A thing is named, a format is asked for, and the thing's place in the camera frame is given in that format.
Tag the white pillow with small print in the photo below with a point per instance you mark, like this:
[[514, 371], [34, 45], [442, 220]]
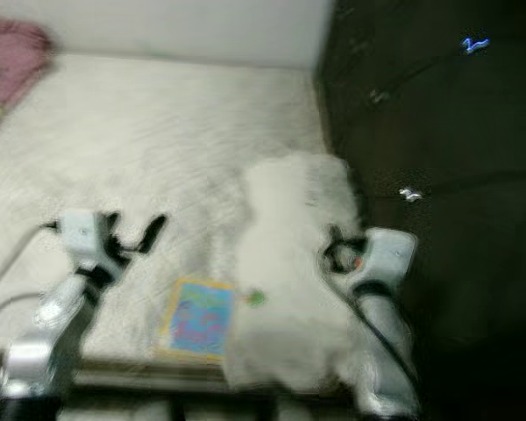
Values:
[[289, 263]]

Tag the black tufted headboard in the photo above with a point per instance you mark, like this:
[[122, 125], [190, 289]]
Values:
[[447, 105]]

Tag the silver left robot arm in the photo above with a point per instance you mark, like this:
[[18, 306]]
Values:
[[48, 342]]

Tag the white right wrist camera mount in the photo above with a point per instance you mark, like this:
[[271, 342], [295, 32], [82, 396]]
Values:
[[386, 254]]

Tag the white quilted mattress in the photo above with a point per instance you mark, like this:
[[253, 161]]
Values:
[[140, 140]]

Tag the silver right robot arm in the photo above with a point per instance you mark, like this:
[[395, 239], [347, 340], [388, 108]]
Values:
[[386, 368]]

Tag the blue children's picture book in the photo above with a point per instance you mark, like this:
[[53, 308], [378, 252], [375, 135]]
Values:
[[197, 317]]

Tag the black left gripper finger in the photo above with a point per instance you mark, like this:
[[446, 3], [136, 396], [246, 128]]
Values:
[[154, 233]]

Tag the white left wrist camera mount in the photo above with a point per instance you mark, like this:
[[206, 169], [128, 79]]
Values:
[[83, 235]]

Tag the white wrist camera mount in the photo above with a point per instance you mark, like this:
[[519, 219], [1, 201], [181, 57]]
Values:
[[386, 254], [83, 235]]

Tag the pink cartoon print blanket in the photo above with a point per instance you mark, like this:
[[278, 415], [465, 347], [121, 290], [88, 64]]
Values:
[[13, 66]]

